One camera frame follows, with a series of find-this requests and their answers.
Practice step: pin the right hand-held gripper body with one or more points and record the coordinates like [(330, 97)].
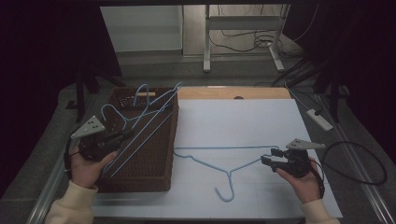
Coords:
[(295, 161)]

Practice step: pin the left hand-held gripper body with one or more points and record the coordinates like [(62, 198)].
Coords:
[(93, 144)]

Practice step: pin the brown woven basket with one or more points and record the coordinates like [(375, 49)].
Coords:
[(149, 149)]

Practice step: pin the person's right hand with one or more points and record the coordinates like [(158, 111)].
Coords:
[(306, 186)]

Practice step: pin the person's left hand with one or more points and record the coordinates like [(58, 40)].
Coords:
[(85, 171)]

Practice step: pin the white table mat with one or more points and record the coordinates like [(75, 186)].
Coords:
[(249, 124)]

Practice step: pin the white power strip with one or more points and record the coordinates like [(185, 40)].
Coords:
[(320, 120)]

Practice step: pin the black plug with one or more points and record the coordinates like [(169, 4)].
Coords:
[(318, 112)]

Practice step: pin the black stand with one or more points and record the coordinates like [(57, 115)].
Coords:
[(81, 90), (334, 90)]

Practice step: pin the white panel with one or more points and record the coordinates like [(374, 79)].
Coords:
[(141, 28)]

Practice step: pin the white desk frame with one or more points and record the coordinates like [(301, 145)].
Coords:
[(243, 22)]

